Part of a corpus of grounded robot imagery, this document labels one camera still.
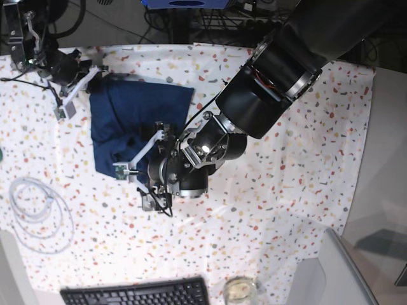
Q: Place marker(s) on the dark blue t-shirt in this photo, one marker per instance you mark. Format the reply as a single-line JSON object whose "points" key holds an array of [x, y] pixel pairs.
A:
{"points": [[121, 110]]}

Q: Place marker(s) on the blue box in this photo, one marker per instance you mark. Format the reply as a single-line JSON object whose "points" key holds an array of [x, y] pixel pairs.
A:
{"points": [[187, 4]]}

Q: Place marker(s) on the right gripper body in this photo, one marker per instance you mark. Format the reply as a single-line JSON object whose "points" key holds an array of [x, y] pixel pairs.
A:
{"points": [[68, 80]]}

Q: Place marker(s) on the glass jar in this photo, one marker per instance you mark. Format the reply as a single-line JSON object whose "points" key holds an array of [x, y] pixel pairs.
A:
{"points": [[240, 290]]}

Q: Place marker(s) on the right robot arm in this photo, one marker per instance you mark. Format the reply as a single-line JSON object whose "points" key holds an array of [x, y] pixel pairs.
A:
{"points": [[33, 48]]}

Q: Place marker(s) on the terrazzo patterned tablecloth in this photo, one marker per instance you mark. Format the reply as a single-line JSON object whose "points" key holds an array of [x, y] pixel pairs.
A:
{"points": [[263, 214]]}

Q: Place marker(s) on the black keyboard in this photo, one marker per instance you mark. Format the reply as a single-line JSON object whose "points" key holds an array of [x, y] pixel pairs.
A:
{"points": [[183, 291]]}

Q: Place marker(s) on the black power strip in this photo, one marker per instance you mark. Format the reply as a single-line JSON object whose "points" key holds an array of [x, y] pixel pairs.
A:
{"points": [[220, 23]]}

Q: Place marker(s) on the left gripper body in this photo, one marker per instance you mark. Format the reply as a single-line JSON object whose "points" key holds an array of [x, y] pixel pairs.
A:
{"points": [[145, 169]]}

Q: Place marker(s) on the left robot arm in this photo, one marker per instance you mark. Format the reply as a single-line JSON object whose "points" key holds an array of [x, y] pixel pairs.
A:
{"points": [[280, 70]]}

